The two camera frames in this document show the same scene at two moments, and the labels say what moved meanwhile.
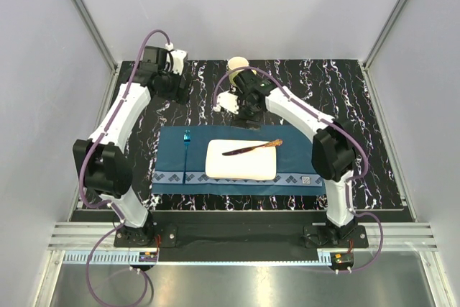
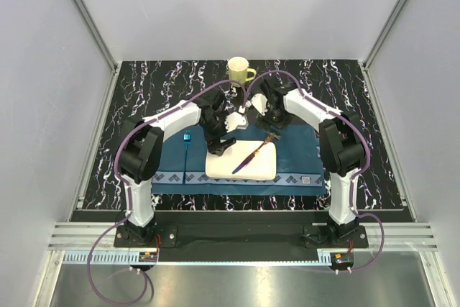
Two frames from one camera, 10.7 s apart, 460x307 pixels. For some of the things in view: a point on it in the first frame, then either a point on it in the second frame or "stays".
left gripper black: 180,95 to 214,144
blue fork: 187,139 stays
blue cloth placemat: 181,155 stays
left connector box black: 147,257 stays
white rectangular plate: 256,165 stays
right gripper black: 241,121 to 286,121
